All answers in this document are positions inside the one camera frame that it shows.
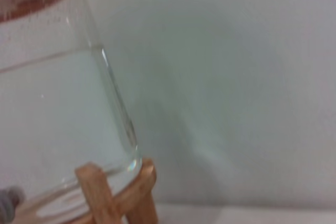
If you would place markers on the chrome metal faucet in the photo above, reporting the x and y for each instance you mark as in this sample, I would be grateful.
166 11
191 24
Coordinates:
9 199

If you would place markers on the wooden dispenser stand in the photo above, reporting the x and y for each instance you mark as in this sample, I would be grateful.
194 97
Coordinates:
99 195

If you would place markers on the glass water dispenser jar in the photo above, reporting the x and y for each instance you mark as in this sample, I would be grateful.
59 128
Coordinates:
52 103

